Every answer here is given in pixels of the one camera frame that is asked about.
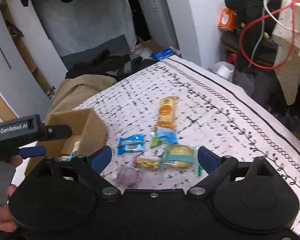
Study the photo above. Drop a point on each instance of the wooden shelf rail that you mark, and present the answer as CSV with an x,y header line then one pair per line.
x,y
27,55

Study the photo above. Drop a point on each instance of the orange cracker packet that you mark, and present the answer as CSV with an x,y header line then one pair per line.
x,y
166,111

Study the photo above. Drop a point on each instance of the blue candy packet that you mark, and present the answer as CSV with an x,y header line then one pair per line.
x,y
131,143

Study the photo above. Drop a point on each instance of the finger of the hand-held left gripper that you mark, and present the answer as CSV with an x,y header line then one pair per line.
x,y
33,151
56,131

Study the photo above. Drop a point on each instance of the grey hanging sheet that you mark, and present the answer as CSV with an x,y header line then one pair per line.
x,y
84,22

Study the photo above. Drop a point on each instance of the white patterned cloth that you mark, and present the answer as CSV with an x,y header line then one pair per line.
x,y
215,120

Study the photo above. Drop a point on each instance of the blue plastic packet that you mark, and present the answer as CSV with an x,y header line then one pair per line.
x,y
162,53

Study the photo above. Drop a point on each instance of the brown cardboard box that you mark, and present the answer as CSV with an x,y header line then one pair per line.
x,y
94,135

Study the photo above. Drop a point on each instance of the clear round biscuit packet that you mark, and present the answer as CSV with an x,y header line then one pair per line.
x,y
180,156

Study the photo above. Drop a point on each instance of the orange box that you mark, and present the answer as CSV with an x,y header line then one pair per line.
x,y
226,20

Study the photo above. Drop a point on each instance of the dark clothes pile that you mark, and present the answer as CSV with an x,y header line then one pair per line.
x,y
97,65

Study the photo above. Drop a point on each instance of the beige blanket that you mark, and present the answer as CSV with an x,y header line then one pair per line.
x,y
74,90

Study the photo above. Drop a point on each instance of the teal snack packet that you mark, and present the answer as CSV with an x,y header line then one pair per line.
x,y
166,136

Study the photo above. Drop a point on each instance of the white plastic container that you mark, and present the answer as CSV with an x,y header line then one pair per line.
x,y
223,70

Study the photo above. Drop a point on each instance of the floral tablecloth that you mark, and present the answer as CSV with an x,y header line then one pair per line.
x,y
290,62

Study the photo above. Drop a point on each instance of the open cardboard carton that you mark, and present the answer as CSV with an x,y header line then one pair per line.
x,y
150,45

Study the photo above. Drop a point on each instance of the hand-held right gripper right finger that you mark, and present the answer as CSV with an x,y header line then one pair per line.
x,y
209,160

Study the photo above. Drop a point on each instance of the white air purifier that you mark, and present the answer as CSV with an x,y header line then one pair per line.
x,y
157,17

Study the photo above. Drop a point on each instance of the yellow red snack packet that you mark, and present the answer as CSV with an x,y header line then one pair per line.
x,y
147,163

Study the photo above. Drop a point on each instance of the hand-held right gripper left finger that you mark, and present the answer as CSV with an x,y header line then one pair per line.
x,y
101,158

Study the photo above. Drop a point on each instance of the purple snack packet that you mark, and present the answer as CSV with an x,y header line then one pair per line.
x,y
128,176

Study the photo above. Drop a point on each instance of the red green candy packet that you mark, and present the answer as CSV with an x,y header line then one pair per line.
x,y
64,158

